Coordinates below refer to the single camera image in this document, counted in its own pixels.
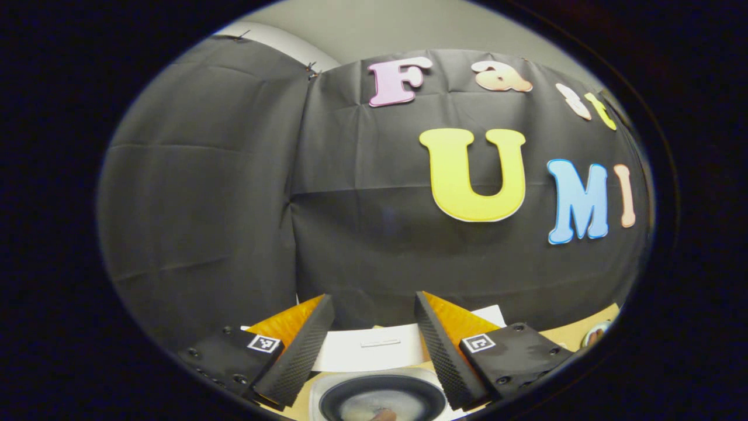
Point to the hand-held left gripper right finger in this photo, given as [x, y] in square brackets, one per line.
[444, 362]

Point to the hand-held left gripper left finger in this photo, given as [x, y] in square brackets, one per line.
[301, 362]

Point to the white rice cooker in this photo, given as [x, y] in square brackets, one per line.
[368, 351]

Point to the pale green plate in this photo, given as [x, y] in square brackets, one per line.
[586, 339]

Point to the brown meat piece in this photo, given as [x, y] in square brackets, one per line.
[595, 337]

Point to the black cloth clip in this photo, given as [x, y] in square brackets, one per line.
[312, 70]
[239, 36]

